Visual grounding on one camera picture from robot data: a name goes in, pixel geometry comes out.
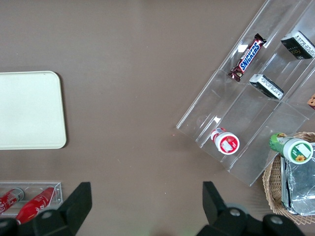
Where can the red cola bottle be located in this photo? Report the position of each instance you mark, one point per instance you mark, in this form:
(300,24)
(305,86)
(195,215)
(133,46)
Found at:
(34,205)
(8,200)

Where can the clear acrylic bottle rack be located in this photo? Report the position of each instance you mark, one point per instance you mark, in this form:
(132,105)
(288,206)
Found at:
(58,194)

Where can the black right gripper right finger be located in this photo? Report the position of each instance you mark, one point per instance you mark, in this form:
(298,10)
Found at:
(216,214)

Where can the chocolate chip cookie pack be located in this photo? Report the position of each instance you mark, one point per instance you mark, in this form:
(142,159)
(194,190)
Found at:
(312,101)

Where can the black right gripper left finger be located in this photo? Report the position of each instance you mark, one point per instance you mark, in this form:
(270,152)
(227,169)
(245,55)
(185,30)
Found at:
(71,209)

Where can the cream rectangular tray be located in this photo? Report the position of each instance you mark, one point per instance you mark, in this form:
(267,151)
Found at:
(29,110)

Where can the small wicker basket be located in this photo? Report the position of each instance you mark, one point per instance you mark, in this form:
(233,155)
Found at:
(270,194)

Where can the clear acrylic tiered shelf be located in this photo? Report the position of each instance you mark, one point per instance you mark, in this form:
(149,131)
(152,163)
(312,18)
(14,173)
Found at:
(236,105)

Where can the Snickers chocolate bar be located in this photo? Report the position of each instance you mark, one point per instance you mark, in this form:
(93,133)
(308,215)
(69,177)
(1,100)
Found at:
(249,56)

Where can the black white snack box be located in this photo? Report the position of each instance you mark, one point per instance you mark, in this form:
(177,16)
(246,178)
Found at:
(299,46)
(267,86)

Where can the silver foil container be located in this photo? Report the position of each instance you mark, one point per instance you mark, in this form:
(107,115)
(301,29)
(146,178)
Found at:
(301,189)

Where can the green white yogurt bottle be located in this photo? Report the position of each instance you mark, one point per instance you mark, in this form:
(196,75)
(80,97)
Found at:
(295,151)

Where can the red white yogurt bottle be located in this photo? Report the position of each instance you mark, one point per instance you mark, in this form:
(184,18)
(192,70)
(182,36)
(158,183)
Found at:
(226,143)

